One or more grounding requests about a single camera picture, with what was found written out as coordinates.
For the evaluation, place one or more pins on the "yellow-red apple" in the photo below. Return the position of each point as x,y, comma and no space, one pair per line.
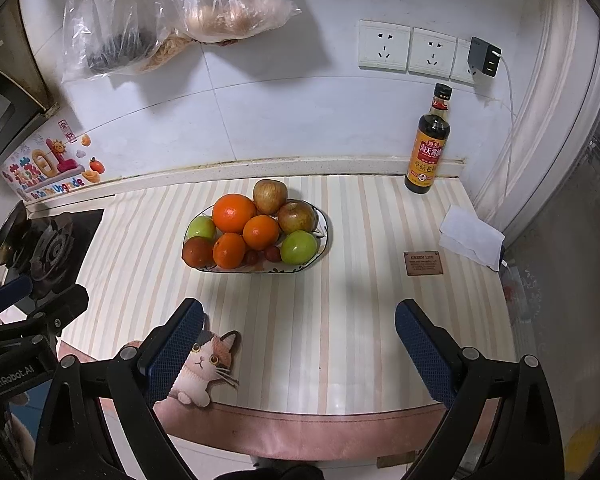
270,196

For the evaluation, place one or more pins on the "range hood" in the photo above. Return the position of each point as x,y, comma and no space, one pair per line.
5,85

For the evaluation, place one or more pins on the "green apple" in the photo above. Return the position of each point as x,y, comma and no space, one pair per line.
298,247
201,227

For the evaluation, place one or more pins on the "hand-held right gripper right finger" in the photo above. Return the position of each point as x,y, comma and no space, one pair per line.
422,345

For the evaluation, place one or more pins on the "brown label patch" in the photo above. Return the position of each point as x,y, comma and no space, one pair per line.
423,263

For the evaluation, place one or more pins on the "white patterned plate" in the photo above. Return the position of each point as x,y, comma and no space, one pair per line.
324,240

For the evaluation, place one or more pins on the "red-brown apple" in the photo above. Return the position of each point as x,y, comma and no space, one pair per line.
296,216

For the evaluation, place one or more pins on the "white tissue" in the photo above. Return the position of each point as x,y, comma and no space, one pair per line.
470,235

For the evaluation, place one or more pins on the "cherry tomato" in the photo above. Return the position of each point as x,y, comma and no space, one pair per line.
251,257
272,254

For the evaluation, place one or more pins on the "cat print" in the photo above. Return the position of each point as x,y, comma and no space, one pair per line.
205,365

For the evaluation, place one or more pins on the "white wall socket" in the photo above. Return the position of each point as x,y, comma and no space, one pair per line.
461,67
432,53
384,45

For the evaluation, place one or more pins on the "colourful wall sticker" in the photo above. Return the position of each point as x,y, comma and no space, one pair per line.
45,167

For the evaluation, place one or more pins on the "dark soy sauce bottle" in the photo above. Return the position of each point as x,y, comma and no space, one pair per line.
427,150

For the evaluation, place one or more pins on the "orange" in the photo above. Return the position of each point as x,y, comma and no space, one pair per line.
261,232
234,213
228,250

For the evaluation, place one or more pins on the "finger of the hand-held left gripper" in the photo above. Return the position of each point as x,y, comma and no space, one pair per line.
7,292
57,310

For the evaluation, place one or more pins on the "plastic bag with pale contents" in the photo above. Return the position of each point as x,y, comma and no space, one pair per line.
230,5

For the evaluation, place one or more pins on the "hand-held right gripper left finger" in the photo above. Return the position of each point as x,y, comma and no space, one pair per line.
175,345

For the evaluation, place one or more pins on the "gas stove burner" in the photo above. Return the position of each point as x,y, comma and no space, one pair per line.
55,245

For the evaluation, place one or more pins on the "black plug adapter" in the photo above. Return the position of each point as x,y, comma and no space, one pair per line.
484,56

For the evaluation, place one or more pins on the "plastic bag with dark contents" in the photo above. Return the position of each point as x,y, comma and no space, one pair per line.
110,25

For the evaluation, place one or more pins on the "dark red tomato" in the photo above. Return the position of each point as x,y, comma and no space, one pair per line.
197,251

